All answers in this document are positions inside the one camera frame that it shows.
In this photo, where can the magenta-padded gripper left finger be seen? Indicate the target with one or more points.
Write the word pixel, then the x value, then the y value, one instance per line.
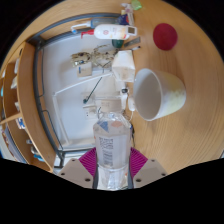
pixel 75 173

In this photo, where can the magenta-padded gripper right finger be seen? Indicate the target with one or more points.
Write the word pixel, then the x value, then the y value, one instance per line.
pixel 150 171

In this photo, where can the clear plastic water bottle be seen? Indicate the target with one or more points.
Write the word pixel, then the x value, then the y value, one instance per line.
pixel 112 146

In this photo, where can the small white mouse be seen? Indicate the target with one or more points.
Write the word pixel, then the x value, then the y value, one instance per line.
pixel 132 104

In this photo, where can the cream ceramic mug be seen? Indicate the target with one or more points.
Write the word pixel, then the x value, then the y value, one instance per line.
pixel 163 95

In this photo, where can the wooden shelf unit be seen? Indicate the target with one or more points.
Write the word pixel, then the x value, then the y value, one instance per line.
pixel 28 110

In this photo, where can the white tissue pack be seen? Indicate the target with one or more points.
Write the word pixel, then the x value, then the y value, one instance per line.
pixel 124 66

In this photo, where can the tree creature figurine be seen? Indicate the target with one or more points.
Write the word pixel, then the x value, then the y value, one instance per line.
pixel 96 57

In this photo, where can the flat round red coaster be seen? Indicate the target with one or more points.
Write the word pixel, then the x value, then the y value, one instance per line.
pixel 165 36

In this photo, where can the small white digital clock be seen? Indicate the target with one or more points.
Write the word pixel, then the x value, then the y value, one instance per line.
pixel 131 30

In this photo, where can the white red-pump lotion bottle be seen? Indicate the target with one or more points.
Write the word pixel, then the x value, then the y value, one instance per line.
pixel 111 32

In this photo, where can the blue and white box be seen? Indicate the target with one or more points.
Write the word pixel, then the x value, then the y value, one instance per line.
pixel 123 19

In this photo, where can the grey metal desk frame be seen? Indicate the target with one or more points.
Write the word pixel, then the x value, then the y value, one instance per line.
pixel 36 86

